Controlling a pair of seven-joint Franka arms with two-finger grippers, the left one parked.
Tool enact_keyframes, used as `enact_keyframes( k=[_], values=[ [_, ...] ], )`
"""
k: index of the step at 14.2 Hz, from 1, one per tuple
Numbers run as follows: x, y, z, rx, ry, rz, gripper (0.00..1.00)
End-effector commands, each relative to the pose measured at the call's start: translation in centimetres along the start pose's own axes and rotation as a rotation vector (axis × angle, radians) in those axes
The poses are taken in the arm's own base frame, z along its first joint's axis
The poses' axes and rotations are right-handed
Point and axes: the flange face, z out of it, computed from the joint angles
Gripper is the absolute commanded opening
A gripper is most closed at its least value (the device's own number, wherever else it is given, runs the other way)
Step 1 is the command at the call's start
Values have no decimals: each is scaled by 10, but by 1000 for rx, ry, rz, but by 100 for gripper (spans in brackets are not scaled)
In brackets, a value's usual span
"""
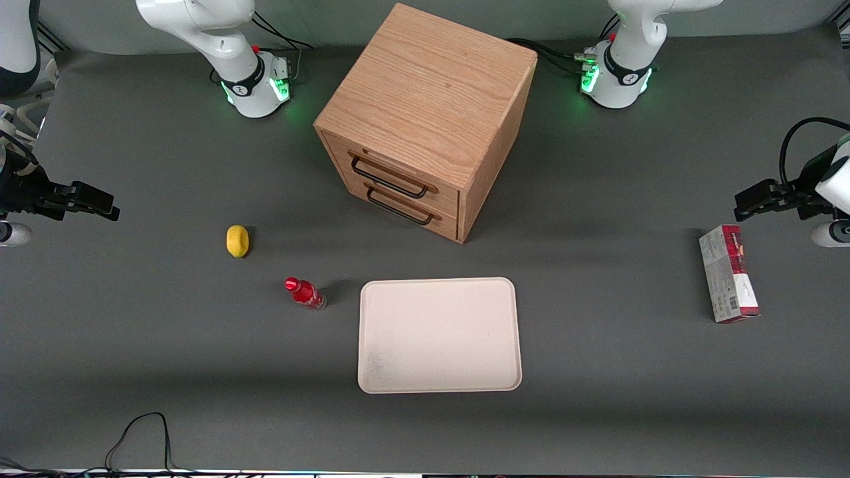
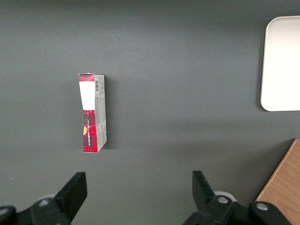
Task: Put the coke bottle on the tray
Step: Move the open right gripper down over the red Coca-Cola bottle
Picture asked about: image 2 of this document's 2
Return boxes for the wooden two-drawer cabinet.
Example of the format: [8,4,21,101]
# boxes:
[255,138,300,225]

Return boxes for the red plaid cardboard box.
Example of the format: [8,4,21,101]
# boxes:
[78,73,108,154]

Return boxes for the white rectangular tray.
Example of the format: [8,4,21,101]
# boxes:
[260,15,300,112]

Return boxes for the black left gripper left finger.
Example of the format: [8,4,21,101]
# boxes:
[0,172,88,225]

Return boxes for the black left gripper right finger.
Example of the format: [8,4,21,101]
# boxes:
[182,170,293,225]

